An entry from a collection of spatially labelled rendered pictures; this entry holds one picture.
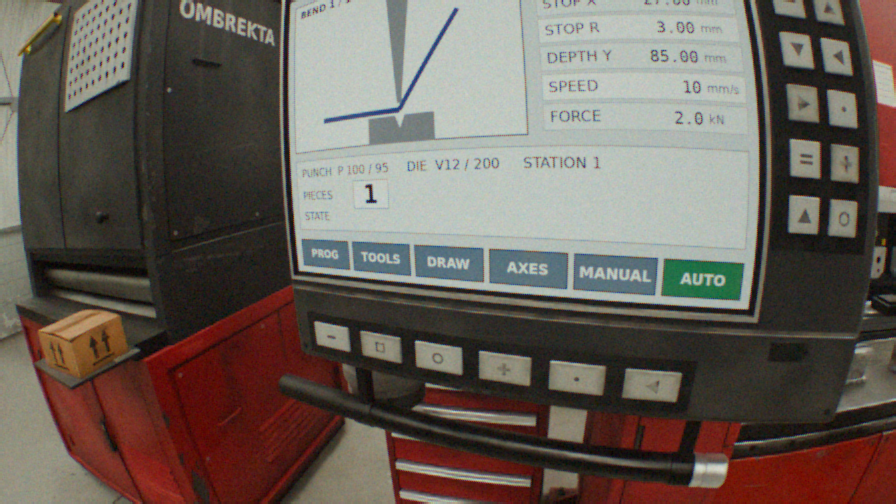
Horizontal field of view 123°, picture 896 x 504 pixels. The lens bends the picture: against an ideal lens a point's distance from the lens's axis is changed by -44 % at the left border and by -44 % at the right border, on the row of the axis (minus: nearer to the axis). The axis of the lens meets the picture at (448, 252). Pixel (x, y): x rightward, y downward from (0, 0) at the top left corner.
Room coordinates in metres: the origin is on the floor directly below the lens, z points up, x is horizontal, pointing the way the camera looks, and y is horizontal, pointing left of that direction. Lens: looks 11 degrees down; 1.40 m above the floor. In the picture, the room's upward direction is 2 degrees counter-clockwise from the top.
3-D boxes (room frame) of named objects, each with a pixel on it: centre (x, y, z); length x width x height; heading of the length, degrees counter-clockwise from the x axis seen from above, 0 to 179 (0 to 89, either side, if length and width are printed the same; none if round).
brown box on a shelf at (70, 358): (0.76, 1.01, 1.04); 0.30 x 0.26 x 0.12; 76
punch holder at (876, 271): (0.66, -1.02, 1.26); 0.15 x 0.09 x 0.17; 74
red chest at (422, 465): (1.29, -0.08, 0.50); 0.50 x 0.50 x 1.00; 74
